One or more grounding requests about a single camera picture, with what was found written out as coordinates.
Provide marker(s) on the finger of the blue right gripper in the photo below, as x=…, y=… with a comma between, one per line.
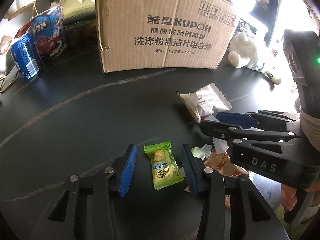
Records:
x=245, y=121

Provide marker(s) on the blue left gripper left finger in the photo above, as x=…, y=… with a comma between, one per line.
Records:
x=128, y=162

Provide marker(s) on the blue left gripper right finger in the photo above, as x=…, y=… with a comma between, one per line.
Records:
x=193, y=167

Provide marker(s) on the small green candy packet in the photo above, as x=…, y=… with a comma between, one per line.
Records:
x=165, y=171

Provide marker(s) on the person right hand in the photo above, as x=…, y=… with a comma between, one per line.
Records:
x=289, y=198

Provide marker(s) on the orange white snack packet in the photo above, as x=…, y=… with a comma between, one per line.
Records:
x=222, y=164

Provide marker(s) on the beige snack packet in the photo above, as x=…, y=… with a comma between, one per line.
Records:
x=208, y=100

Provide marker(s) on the white plush sheep toy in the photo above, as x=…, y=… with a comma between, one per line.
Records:
x=250, y=52

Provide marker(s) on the brown cardboard box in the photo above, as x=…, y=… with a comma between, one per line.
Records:
x=143, y=34

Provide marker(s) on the black box on table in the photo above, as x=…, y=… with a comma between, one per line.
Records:
x=80, y=33

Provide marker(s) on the blue soda can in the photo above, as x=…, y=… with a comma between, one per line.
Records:
x=26, y=57

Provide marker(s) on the blue snack canister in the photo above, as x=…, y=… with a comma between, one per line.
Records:
x=48, y=33

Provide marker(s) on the yellow mountain shaped tissue box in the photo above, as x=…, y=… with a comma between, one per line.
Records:
x=74, y=7

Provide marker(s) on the white lower snack bowl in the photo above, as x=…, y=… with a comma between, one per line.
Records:
x=8, y=31

